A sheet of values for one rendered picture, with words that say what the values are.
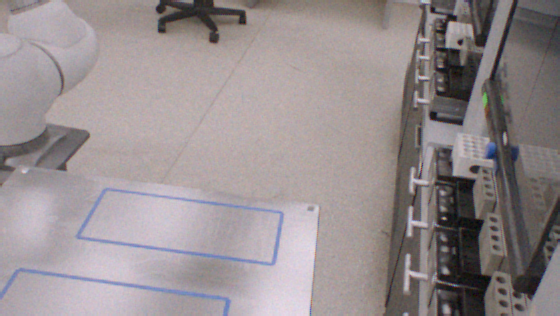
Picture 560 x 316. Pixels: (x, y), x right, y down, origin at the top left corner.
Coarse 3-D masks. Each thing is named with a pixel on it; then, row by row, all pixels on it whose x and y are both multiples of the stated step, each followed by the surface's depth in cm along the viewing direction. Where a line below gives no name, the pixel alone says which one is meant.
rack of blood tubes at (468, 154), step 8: (464, 136) 134; (472, 136) 134; (456, 144) 132; (464, 144) 131; (472, 144) 131; (480, 144) 132; (456, 152) 130; (464, 152) 128; (472, 152) 128; (480, 152) 128; (456, 160) 128; (464, 160) 127; (472, 160) 126; (480, 160) 126; (488, 160) 126; (456, 168) 128; (464, 168) 128; (472, 168) 133; (464, 176) 129; (472, 176) 128
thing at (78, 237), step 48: (0, 192) 111; (48, 192) 113; (96, 192) 114; (144, 192) 115; (192, 192) 116; (0, 240) 101; (48, 240) 102; (96, 240) 103; (144, 240) 104; (192, 240) 105; (240, 240) 106; (288, 240) 107; (0, 288) 93; (48, 288) 93; (96, 288) 94; (144, 288) 95; (192, 288) 96; (240, 288) 97; (288, 288) 98
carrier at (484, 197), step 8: (480, 168) 120; (488, 168) 121; (480, 176) 119; (488, 176) 118; (480, 184) 118; (488, 184) 116; (480, 192) 117; (488, 192) 114; (480, 200) 115; (488, 200) 112; (480, 208) 114; (488, 208) 113; (480, 216) 114
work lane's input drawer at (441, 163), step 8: (440, 152) 136; (448, 152) 136; (432, 160) 139; (440, 160) 133; (448, 160) 133; (432, 168) 136; (440, 168) 131; (448, 168) 131; (432, 176) 133; (440, 176) 129; (448, 176) 129; (456, 176) 129; (416, 184) 137; (424, 184) 137; (432, 184) 131; (440, 184) 129; (448, 184) 128
